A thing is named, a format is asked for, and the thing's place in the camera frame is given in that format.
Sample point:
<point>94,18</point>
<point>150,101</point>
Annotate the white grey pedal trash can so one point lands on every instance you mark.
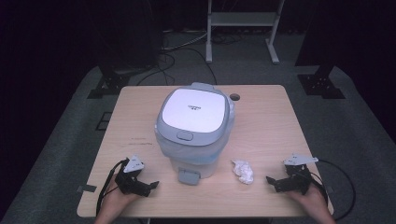
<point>193,112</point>

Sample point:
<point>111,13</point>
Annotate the person's left hand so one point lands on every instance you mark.
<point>113,202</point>

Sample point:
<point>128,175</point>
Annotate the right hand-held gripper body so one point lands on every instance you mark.
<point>297,179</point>

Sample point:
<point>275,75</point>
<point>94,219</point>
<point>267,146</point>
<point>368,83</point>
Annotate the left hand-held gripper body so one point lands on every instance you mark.
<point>133,165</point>

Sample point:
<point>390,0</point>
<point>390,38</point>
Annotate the person's right hand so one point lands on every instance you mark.
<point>311,200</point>

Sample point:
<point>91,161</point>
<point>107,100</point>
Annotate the white metal stand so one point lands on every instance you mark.
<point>243,18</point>

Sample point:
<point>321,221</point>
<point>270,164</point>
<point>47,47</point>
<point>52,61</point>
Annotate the white tissue paper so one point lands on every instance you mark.
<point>244,172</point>

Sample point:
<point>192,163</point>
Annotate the black stand with base plate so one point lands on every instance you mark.
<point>107,84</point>
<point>320,84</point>

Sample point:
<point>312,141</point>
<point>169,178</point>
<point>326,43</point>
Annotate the grey tape strip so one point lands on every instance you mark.
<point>86,188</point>

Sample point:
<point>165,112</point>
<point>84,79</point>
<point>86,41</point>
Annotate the dark floor socket box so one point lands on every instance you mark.
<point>103,121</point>

